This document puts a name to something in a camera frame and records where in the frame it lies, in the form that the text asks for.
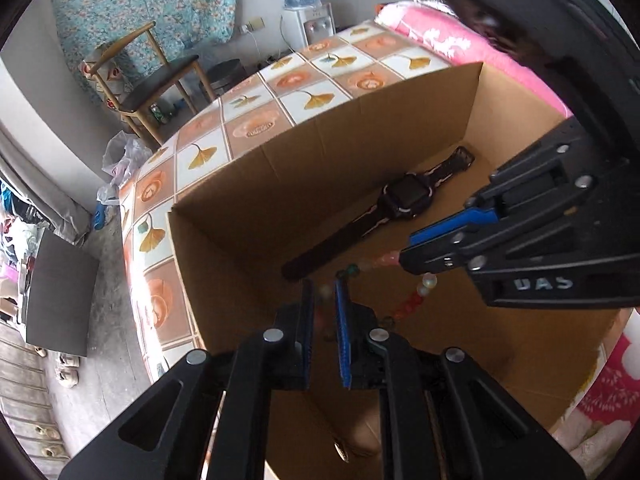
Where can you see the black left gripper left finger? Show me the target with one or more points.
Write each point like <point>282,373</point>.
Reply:
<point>293,351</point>

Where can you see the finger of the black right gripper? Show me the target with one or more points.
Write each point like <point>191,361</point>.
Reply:
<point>442,254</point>
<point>467,217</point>

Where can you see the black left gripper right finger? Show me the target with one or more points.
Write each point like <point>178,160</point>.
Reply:
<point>361,368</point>

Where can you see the black smart watch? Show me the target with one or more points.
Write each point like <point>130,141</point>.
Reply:
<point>403,199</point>

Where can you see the brown cardboard box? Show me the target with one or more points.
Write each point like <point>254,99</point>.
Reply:
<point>410,285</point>

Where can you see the pink floral blanket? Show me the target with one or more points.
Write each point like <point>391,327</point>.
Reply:
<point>433,25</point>

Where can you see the ginkgo pattern bed sheet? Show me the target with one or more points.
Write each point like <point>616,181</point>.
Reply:
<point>299,86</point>

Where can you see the black flat panel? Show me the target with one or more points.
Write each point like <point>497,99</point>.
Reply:
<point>60,296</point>

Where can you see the white plastic bag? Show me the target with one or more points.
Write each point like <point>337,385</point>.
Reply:
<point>124,155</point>

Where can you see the white water dispenser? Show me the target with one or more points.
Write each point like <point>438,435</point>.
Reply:
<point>301,27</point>

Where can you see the grey curtain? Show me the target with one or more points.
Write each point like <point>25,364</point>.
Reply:
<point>70,221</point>

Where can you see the wooden chair black seat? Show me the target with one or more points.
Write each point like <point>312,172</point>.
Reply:
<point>135,108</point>

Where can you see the floral teal wall cloth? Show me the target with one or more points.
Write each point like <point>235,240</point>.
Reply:
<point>181,26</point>

